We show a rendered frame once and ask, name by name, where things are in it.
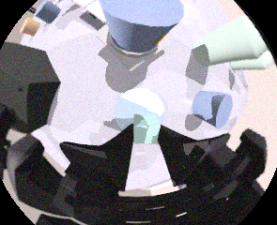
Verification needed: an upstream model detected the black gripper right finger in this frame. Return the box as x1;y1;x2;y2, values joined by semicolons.
157;124;231;187

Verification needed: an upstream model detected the tan cylinder with cream top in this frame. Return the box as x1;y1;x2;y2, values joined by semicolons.
21;18;40;37

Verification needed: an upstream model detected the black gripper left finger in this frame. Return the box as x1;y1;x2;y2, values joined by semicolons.
59;124;134;192

